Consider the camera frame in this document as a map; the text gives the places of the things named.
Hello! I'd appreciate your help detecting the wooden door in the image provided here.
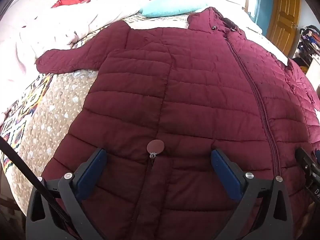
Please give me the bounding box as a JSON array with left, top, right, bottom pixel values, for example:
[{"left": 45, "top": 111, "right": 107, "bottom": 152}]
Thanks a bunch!
[{"left": 266, "top": 0, "right": 300, "bottom": 55}]

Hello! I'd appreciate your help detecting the maroon quilted jacket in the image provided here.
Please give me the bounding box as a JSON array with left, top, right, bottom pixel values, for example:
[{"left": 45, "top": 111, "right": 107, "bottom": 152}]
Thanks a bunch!
[{"left": 36, "top": 7, "right": 320, "bottom": 240}]

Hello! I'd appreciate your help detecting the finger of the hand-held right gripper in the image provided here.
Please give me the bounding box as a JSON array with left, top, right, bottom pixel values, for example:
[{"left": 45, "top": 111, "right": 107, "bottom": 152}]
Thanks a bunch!
[{"left": 295, "top": 147, "right": 320, "bottom": 180}]

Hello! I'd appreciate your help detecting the red cloth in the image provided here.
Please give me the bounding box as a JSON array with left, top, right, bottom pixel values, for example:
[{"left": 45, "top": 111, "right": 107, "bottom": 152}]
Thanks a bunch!
[{"left": 51, "top": 0, "right": 90, "bottom": 8}]

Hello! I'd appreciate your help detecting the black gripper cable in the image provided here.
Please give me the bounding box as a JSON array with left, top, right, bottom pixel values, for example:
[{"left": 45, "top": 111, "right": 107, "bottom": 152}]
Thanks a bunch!
[{"left": 0, "top": 136, "right": 80, "bottom": 240}]

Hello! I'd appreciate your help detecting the pink floral comforter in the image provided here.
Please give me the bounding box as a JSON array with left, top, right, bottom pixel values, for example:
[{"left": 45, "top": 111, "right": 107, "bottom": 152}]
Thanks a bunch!
[{"left": 0, "top": 0, "right": 140, "bottom": 120}]

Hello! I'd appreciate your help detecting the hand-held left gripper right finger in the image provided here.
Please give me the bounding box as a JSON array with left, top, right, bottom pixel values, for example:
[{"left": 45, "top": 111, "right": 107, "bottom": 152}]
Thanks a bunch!
[{"left": 211, "top": 149, "right": 294, "bottom": 240}]

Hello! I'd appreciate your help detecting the cluttered clothes shelf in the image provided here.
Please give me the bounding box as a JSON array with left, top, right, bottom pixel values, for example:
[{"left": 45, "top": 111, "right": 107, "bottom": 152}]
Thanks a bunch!
[{"left": 292, "top": 25, "right": 320, "bottom": 65}]

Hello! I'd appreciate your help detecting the bed with beige quilt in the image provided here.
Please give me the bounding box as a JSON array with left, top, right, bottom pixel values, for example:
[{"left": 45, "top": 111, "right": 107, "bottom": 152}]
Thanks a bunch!
[{"left": 0, "top": 12, "right": 288, "bottom": 215}]

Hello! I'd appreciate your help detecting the white TV cabinet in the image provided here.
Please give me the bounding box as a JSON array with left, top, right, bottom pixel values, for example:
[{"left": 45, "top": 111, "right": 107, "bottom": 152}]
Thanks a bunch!
[{"left": 306, "top": 55, "right": 320, "bottom": 90}]

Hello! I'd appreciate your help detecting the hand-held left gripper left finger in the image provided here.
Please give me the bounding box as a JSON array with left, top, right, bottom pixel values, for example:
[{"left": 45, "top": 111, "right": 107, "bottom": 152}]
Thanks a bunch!
[{"left": 25, "top": 148, "right": 108, "bottom": 240}]

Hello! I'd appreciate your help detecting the blue glass door panel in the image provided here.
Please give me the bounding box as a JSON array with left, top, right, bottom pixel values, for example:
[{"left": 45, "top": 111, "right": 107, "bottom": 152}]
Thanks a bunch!
[{"left": 250, "top": 0, "right": 275, "bottom": 34}]

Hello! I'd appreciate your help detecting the teal pillow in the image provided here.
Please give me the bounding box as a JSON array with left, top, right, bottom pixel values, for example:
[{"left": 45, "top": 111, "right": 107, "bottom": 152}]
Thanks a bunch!
[{"left": 140, "top": 0, "right": 209, "bottom": 18}]

